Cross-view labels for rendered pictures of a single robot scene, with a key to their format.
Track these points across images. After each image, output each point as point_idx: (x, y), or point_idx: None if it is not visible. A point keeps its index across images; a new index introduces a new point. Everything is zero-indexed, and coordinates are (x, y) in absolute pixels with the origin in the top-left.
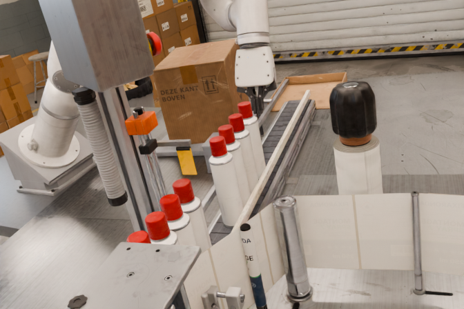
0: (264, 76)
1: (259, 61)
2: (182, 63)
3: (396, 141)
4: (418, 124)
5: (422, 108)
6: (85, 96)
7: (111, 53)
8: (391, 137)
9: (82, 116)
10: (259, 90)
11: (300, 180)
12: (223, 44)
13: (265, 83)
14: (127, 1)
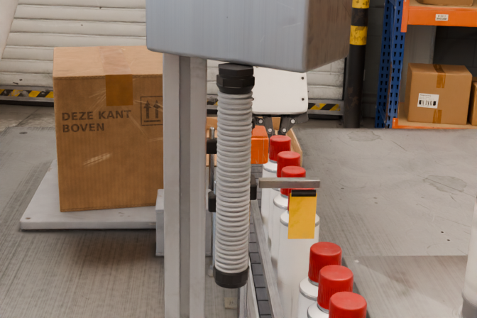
0: (297, 101)
1: (291, 77)
2: (106, 71)
3: (419, 214)
4: (431, 193)
5: (419, 173)
6: (248, 79)
7: (326, 8)
8: (408, 209)
9: (229, 116)
10: (284, 121)
11: (349, 263)
12: (147, 51)
13: (298, 110)
14: None
